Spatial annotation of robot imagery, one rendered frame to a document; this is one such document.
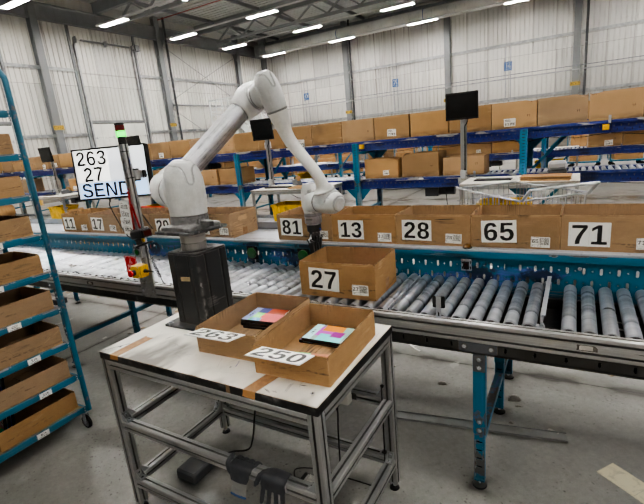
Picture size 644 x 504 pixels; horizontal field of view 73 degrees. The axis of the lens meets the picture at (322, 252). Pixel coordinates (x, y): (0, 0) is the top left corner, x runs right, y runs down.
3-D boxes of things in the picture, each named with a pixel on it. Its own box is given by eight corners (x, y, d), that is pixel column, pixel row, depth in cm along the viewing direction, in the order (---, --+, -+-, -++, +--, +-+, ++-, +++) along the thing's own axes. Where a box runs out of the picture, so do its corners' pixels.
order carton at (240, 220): (190, 237, 316) (186, 213, 312) (218, 228, 340) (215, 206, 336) (232, 238, 296) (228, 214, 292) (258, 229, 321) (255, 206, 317)
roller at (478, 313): (465, 330, 172) (465, 318, 171) (488, 286, 215) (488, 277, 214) (479, 331, 169) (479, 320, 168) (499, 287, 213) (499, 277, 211)
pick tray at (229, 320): (197, 351, 164) (193, 327, 162) (257, 312, 197) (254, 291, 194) (259, 363, 151) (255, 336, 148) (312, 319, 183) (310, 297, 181)
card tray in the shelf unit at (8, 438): (1, 453, 214) (-4, 435, 211) (-29, 438, 228) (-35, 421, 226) (79, 406, 248) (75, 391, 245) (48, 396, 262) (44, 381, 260)
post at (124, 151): (142, 296, 262) (111, 145, 240) (149, 293, 266) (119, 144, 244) (156, 298, 256) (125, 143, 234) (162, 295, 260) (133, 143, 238)
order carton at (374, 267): (301, 294, 215) (297, 261, 211) (328, 275, 240) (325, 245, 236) (376, 301, 197) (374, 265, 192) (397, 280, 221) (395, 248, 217)
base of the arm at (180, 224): (194, 233, 170) (192, 219, 169) (159, 231, 182) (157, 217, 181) (228, 224, 185) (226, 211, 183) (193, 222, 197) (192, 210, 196)
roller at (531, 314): (520, 337, 162) (520, 324, 161) (532, 290, 206) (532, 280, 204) (534, 339, 160) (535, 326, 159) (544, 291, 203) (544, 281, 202)
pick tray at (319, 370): (254, 372, 145) (250, 345, 143) (310, 325, 178) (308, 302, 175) (330, 388, 132) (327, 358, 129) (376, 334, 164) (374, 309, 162)
